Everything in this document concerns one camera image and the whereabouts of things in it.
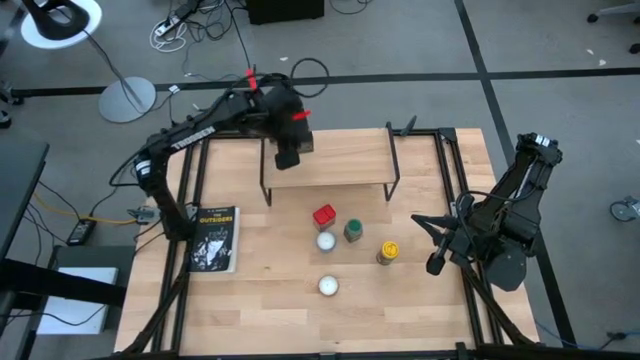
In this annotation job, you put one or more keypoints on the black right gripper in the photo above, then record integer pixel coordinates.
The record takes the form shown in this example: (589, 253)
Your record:
(465, 230)

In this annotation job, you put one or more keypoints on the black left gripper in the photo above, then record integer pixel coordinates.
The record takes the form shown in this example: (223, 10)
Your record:
(287, 120)

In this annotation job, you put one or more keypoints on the yellow-lidded spice jar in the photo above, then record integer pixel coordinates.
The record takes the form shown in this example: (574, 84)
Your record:
(390, 249)

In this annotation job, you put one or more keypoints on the green-lidded oregano jar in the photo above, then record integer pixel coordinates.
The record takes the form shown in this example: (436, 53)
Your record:
(353, 227)

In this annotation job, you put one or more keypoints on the red-lidded smoked paprika tin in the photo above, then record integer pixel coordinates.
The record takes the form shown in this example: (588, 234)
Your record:
(324, 216)

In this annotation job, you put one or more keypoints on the small clear jar white lid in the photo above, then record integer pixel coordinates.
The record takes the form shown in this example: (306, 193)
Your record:
(326, 241)

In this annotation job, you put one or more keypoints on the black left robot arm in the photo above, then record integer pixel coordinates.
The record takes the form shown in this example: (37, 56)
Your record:
(195, 135)

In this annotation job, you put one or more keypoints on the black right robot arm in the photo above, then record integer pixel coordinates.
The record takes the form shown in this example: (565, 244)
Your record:
(515, 220)

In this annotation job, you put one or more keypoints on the wooden shelf black metal legs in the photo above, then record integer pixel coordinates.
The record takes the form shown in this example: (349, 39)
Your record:
(345, 160)

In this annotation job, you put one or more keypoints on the red tape strip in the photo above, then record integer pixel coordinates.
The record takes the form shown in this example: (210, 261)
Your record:
(301, 116)
(250, 80)

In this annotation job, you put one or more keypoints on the black box on floor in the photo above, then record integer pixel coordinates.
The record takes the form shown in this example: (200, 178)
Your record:
(285, 11)

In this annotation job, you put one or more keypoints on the orange leaf-patterned candle tin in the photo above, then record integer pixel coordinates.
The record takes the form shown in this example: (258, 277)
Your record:
(328, 285)

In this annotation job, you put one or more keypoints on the black paperback book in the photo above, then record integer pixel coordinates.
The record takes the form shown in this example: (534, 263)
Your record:
(215, 240)

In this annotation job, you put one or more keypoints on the white power strip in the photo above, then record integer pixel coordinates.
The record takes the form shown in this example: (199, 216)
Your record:
(167, 25)
(165, 49)

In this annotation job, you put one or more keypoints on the white floor lamp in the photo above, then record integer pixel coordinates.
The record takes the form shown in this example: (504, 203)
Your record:
(127, 100)

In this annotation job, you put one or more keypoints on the grey metal clamp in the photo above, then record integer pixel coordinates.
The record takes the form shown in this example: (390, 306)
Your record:
(142, 214)

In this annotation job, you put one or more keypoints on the grey caster wheel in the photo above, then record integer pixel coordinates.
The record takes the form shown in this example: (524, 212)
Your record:
(622, 210)

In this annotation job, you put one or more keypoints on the black power adapter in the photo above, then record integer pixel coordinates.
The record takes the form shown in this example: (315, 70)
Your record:
(81, 232)

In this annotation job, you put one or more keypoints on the black desk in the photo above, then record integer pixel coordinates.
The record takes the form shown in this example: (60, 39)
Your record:
(20, 190)

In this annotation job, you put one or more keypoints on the white and grey box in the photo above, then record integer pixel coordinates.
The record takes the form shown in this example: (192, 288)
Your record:
(75, 300)

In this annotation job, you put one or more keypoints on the black desk foot bar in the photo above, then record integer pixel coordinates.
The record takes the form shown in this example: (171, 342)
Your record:
(60, 285)

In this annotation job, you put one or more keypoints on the office chair base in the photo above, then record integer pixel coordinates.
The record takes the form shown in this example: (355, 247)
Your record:
(620, 10)

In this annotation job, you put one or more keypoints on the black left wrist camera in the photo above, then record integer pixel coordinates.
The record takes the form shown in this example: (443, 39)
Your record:
(287, 160)

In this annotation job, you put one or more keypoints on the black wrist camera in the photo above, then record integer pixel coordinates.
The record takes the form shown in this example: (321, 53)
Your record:
(287, 160)
(436, 264)

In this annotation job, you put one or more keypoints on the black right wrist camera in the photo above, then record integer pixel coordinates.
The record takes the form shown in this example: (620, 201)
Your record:
(436, 264)

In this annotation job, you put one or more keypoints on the black metal table frame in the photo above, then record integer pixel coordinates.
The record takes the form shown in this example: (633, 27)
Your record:
(425, 133)

